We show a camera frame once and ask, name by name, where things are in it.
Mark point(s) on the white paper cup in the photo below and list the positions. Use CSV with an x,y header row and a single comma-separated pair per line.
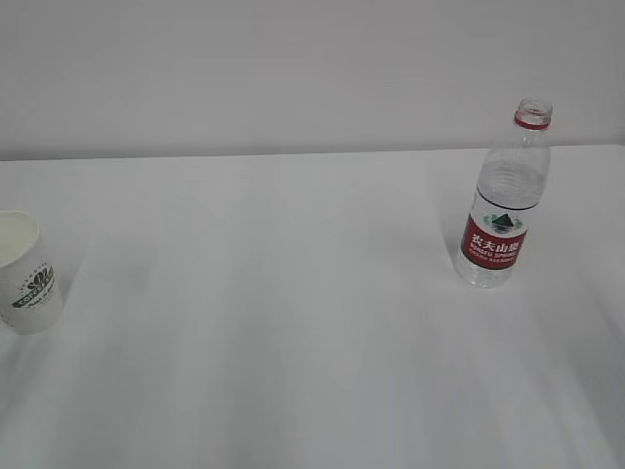
x,y
31,296

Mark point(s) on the Nongfu Spring water bottle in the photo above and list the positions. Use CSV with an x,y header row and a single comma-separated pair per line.
x,y
511,182

